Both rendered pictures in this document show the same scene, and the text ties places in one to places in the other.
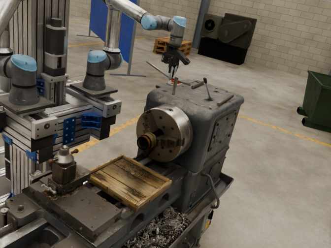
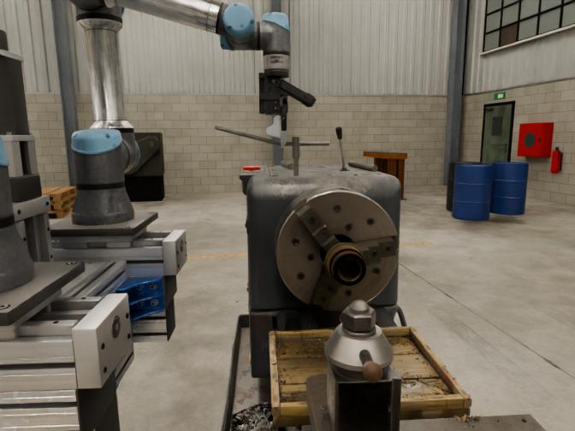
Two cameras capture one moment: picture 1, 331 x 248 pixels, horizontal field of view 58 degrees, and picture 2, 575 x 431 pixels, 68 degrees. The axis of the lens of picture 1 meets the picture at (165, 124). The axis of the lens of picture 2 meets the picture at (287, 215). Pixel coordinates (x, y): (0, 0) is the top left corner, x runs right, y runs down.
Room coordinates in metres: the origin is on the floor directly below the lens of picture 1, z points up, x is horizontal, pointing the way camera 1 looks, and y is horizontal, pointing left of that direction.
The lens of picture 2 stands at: (0.71, 0.70, 1.37)
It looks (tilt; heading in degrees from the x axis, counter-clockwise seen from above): 10 degrees down; 327
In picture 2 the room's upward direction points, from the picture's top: 1 degrees counter-clockwise
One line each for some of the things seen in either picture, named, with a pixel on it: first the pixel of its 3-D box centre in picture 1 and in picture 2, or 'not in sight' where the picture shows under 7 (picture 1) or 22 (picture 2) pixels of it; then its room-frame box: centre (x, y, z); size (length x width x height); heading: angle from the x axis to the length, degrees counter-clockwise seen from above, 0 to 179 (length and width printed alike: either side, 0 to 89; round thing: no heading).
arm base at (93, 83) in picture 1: (94, 79); (102, 200); (1.89, 0.51, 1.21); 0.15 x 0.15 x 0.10
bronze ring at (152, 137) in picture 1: (147, 140); (346, 263); (1.43, 0.08, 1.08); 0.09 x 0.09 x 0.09; 61
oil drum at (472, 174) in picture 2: not in sight; (471, 191); (4.97, -5.69, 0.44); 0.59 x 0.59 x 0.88
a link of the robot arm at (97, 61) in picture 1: (97, 62); (99, 155); (1.90, 0.51, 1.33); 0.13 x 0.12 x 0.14; 153
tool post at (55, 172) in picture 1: (65, 169); (360, 390); (1.05, 0.38, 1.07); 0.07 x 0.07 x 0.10; 61
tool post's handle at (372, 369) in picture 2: (53, 160); (369, 365); (1.01, 0.41, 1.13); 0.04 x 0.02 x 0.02; 151
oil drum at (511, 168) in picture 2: not in sight; (507, 187); (4.91, -6.63, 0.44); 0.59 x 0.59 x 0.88
